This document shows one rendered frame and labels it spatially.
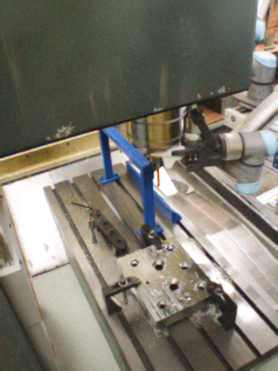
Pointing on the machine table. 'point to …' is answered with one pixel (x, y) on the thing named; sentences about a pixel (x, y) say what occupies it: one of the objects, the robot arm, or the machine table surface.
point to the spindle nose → (158, 129)
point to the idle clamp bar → (110, 233)
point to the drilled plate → (159, 319)
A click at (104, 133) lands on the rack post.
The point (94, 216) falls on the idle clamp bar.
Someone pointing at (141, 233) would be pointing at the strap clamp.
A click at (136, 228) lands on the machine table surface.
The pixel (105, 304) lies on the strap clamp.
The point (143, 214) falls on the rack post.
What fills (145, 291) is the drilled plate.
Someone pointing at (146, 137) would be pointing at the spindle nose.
